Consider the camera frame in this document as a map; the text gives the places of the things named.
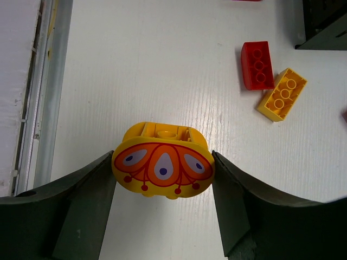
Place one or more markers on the orange rectangular brick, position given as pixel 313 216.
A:
pixel 276 104

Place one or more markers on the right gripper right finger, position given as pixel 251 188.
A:
pixel 258 221

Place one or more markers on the red rounded flower brick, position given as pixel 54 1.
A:
pixel 344 115

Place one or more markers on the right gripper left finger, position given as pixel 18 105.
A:
pixel 65 219

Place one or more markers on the yellow orange-slice round brick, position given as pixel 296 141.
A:
pixel 157 159

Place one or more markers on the aluminium table rail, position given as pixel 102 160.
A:
pixel 35 150

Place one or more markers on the black slotted container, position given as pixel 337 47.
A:
pixel 325 25

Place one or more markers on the red rectangular brick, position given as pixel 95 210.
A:
pixel 256 66

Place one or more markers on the red upright brick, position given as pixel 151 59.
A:
pixel 249 0

